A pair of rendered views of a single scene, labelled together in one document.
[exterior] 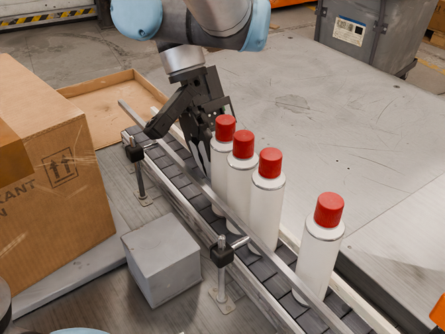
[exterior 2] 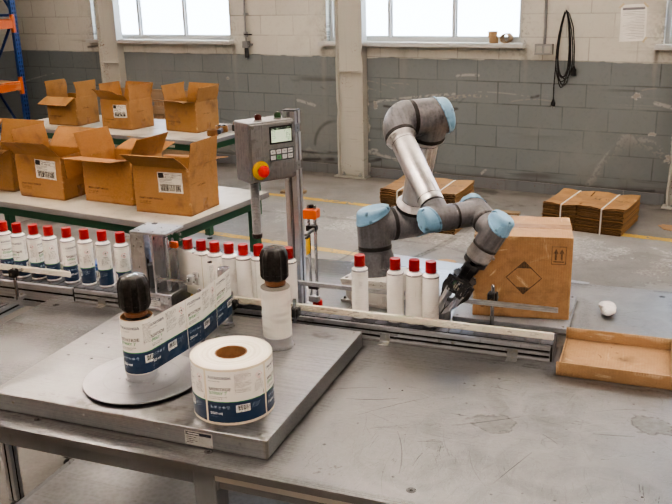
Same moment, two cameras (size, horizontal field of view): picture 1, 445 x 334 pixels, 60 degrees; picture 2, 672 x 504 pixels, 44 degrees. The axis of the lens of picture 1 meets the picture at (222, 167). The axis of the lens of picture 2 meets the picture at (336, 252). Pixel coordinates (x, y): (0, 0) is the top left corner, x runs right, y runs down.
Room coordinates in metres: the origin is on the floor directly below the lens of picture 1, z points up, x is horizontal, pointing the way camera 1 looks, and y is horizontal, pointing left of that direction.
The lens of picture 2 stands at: (2.32, -1.54, 1.87)
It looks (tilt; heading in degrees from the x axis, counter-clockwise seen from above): 18 degrees down; 146
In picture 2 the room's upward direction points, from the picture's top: 2 degrees counter-clockwise
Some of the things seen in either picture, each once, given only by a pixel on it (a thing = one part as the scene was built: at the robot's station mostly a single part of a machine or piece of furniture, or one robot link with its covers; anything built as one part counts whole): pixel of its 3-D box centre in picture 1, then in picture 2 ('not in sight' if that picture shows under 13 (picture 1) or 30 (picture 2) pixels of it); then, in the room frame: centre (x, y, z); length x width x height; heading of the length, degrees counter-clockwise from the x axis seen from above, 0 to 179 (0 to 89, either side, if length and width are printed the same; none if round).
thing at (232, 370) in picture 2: not in sight; (232, 378); (0.62, -0.72, 0.95); 0.20 x 0.20 x 0.14
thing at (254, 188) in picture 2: not in sight; (255, 207); (-0.05, -0.28, 1.18); 0.04 x 0.04 x 0.21
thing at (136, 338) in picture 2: not in sight; (137, 326); (0.35, -0.85, 1.04); 0.09 x 0.09 x 0.29
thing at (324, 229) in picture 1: (318, 252); (359, 286); (0.34, -0.13, 0.98); 0.05 x 0.05 x 0.20
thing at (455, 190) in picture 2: not in sight; (427, 203); (-2.76, 2.76, 0.16); 0.65 x 0.54 x 0.32; 31
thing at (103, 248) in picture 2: not in sight; (104, 258); (-0.44, -0.67, 0.98); 0.05 x 0.05 x 0.20
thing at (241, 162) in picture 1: (242, 185); (414, 291); (0.48, -0.03, 0.98); 0.05 x 0.05 x 0.20
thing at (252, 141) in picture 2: not in sight; (266, 149); (0.01, -0.26, 1.38); 0.17 x 0.10 x 0.19; 90
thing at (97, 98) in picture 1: (114, 105); (615, 356); (0.96, 0.31, 0.85); 0.30 x 0.26 x 0.04; 35
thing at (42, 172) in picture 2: not in sight; (54, 160); (-2.44, -0.26, 0.97); 0.45 x 0.38 x 0.37; 119
